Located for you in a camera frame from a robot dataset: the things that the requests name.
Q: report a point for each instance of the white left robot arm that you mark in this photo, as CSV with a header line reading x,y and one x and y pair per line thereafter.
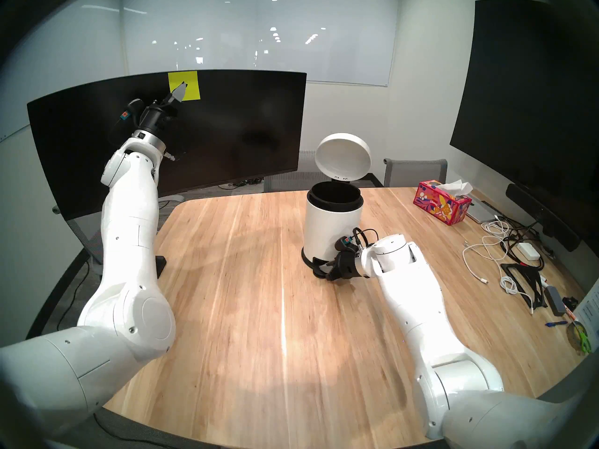
x,y
126,265

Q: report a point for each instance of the white power adapter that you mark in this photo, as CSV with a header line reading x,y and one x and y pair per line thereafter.
x,y
529,250

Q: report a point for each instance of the white paper sign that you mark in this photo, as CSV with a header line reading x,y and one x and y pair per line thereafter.
x,y
590,307

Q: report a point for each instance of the small black adapter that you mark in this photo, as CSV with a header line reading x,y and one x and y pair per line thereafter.
x,y
571,301

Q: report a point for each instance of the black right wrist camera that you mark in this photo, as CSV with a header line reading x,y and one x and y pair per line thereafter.
x,y
347,244

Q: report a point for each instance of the black trash can pedal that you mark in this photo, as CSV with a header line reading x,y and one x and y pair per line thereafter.
x,y
319,269

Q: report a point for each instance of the white pedal trash can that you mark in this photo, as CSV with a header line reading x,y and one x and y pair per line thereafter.
x,y
330,223

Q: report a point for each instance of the green scissors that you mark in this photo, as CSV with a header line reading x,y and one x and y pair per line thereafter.
x,y
585,343

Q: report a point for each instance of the black triangular stand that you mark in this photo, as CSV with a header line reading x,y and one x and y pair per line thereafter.
x,y
510,267

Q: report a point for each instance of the grey adapter hub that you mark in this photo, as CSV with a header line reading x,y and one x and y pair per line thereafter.
x,y
555,300

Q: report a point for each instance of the yellow sticky note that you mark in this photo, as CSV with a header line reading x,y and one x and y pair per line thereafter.
x,y
193,85

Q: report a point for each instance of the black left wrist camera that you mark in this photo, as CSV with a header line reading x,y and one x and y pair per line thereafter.
x,y
135,107

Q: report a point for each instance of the blue pen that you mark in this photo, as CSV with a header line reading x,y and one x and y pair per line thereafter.
x,y
556,323

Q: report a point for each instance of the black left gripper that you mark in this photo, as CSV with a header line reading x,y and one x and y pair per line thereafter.
x,y
152,118

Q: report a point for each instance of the clear tape roll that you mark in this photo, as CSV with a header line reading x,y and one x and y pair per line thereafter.
x,y
572,336

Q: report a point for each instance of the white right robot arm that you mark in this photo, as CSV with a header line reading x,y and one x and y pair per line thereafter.
x,y
421,322

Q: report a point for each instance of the curved black computer monitor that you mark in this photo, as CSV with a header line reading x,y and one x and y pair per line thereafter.
x,y
234,125

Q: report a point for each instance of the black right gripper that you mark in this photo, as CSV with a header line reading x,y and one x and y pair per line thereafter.
x,y
348,265

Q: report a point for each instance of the grey mesh office chair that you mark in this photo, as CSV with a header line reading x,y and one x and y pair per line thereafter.
x,y
290,179
414,172

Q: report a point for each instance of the silver laptop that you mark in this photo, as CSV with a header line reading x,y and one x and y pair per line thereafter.
x,y
482,212

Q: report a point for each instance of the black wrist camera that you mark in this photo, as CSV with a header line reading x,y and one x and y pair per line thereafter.
x,y
135,107
347,244

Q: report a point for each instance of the large black wall television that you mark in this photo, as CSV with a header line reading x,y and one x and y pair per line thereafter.
x,y
524,102

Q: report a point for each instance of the glass wall whiteboard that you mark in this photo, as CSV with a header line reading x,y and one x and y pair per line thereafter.
x,y
327,32

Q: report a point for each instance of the pink patterned tissue box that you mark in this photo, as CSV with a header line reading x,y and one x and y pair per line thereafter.
x,y
440,205

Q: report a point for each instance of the white trash can lid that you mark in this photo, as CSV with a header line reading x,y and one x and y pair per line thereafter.
x,y
342,155

